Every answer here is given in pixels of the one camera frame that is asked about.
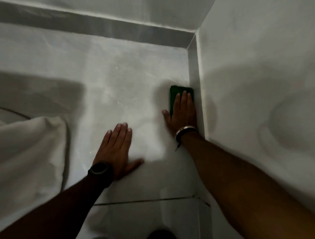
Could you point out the white cloth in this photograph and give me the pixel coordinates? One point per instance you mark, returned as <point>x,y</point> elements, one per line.
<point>29,160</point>

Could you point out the person's left hand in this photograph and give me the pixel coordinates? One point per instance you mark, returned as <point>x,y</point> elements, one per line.
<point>115,152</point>

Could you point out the person's right hand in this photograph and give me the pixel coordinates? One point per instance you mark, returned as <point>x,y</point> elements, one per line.
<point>183,115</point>

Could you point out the person's left little finger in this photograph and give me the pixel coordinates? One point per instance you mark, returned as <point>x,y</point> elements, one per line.
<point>106,140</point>

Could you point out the black wristwatch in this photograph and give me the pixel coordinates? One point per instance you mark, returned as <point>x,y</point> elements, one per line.
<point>101,171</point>

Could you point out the person's left middle finger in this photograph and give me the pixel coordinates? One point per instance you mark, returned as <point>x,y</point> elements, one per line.
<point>122,135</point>

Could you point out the person's right thumb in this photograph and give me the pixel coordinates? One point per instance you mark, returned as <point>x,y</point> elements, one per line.
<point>167,117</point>

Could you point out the person's right forearm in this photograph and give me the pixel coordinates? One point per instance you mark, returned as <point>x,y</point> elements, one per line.
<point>241,192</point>

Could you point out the person's right middle finger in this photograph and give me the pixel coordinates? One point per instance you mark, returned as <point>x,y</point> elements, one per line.
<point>183,99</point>

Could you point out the person's left forearm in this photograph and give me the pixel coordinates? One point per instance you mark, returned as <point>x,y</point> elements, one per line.
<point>61,209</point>

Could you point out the green scrub pad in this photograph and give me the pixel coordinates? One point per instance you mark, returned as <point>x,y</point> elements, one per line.
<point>174,94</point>

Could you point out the person's left thumb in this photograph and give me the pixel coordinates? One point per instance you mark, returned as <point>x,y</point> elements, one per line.
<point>135,164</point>

